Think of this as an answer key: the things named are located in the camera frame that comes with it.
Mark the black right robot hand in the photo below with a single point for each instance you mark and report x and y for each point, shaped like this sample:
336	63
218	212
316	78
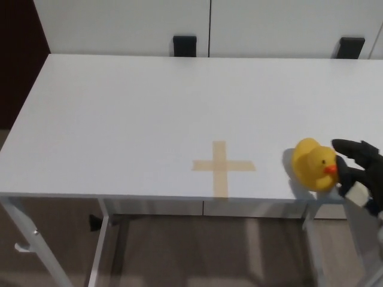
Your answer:
368	176

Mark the yellow rubber duck toy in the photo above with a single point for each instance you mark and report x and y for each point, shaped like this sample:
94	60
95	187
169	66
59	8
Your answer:
314	167

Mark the white metal desk leg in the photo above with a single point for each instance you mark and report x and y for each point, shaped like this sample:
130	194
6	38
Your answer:
311	222
359	239
99	254
40	248

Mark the white desk side hook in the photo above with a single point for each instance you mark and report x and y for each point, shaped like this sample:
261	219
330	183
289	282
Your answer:
23	247

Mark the white cabinet door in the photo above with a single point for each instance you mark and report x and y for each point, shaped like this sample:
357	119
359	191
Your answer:
119	25
284	25

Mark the small black floor object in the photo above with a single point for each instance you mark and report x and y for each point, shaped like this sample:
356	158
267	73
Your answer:
95	223

